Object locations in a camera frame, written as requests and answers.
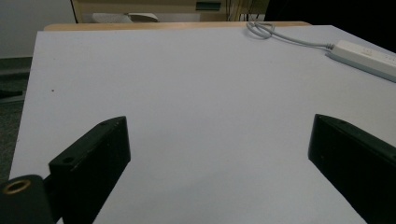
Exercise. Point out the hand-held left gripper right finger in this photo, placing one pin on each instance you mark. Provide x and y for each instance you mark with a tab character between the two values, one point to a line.
358	161

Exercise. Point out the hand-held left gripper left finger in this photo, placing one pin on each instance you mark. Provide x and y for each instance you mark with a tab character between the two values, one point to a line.
90	165

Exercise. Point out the white power strip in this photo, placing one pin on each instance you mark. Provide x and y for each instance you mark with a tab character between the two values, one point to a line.
364	58

